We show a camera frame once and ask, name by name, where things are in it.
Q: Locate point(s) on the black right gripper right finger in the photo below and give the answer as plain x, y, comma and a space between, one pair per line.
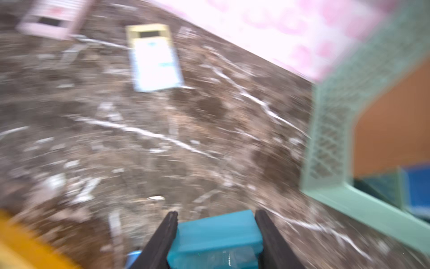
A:
277, 253

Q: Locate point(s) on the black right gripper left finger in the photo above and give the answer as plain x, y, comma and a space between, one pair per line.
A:
155, 252

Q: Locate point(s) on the teal binder clip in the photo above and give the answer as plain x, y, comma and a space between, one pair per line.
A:
230, 241

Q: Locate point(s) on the yellow plastic storage box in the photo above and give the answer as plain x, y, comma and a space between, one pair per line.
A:
21, 249

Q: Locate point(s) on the blue binder clip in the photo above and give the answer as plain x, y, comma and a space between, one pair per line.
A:
131, 258

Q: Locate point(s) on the blue folder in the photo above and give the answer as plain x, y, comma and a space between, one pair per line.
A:
417, 191

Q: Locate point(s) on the brown folder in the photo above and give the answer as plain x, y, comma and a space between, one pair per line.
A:
394, 131

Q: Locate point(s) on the yellow blue calculator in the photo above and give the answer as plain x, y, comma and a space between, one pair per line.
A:
153, 57

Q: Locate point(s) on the green plastic file organizer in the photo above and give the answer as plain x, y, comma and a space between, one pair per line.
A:
397, 48

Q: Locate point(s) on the pink calculator on table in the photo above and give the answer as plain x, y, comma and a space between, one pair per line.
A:
55, 19

